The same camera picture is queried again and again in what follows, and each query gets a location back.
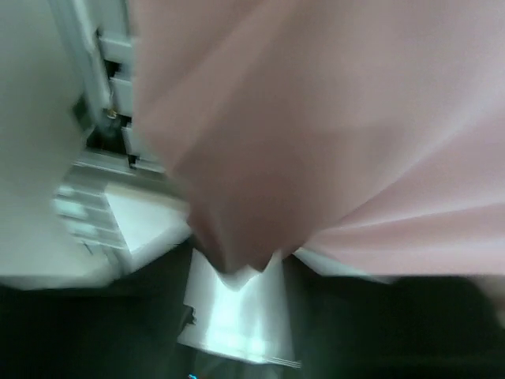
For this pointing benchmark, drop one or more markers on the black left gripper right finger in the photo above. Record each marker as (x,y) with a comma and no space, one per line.
(414,327)

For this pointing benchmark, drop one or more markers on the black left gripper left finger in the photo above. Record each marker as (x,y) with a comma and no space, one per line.
(127,329)

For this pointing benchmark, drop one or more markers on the pink trousers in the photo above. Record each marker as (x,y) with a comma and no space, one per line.
(371,132)

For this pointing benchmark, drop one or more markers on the aluminium left table rail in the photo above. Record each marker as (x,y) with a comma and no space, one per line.
(102,197)

